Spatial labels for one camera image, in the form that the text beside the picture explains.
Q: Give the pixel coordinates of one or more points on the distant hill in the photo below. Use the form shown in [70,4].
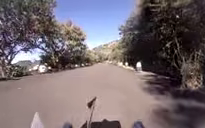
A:
[105,46]

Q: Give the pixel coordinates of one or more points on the grey asphalt road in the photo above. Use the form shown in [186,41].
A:
[76,86]

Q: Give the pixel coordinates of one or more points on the robot's own part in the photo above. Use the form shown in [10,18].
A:
[138,125]
[103,125]
[67,126]

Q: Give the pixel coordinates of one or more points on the row of trees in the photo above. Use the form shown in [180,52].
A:
[20,30]
[163,33]

